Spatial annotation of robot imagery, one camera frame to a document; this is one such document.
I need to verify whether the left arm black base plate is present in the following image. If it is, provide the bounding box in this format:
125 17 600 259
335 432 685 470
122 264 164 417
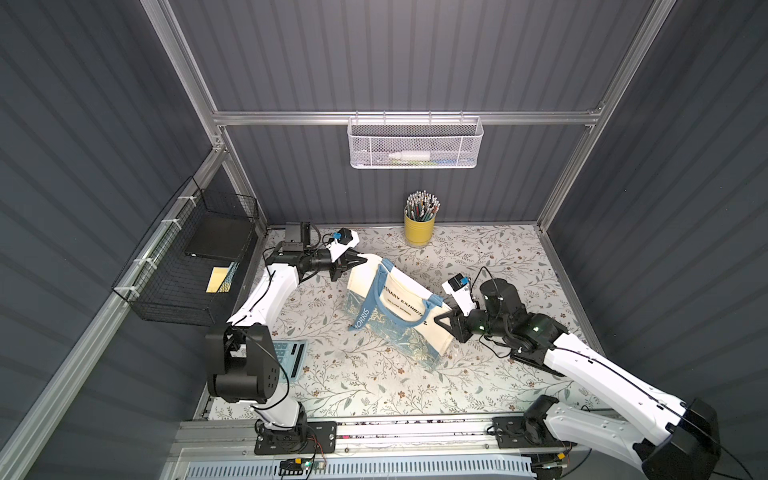
254 420 338 456

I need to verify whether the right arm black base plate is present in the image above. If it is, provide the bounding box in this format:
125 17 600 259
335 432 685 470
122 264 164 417
486 416 574 450

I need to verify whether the white slotted cable duct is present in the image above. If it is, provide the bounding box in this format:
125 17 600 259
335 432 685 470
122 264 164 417
180 454 536 479

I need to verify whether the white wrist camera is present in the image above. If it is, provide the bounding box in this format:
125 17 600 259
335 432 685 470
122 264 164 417
442 274 475 317
326 228 360 262

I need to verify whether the white marker tube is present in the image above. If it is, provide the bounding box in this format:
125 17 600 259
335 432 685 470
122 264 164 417
388 150 431 163

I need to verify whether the cream and blue canvas tote bag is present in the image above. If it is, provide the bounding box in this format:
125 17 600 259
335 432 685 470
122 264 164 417
345 254 454 370

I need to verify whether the small green circuit board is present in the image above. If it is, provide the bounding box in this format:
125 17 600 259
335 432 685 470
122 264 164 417
277 457 315 478

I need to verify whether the black notebook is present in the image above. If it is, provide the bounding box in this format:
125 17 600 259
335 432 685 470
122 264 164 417
184 213 253 261

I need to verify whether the white wire mesh basket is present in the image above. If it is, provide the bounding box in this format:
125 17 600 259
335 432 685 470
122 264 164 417
346 114 484 170

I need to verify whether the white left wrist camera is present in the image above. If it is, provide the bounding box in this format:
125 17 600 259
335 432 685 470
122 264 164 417
326 228 360 262

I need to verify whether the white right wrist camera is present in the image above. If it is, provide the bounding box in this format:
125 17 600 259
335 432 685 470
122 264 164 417
442 274 475 317

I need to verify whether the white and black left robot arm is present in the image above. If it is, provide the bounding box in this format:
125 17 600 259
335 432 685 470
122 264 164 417
205 222 367 432

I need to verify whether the black wire wall basket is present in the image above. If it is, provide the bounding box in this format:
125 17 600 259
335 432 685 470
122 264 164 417
113 178 259 327

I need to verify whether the teal calculator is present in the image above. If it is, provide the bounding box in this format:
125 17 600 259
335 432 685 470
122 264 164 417
273 340 308 383

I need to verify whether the yellow sticky note pad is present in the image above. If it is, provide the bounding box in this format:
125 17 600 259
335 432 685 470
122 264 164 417
206 262 238 294

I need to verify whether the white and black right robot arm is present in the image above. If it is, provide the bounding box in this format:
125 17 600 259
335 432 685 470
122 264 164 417
435 275 724 479

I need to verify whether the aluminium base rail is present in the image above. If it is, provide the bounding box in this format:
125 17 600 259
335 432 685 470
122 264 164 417
173 410 655 463

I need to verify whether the yellow pencil cup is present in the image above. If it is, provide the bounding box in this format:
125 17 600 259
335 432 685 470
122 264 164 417
404 215 435 247

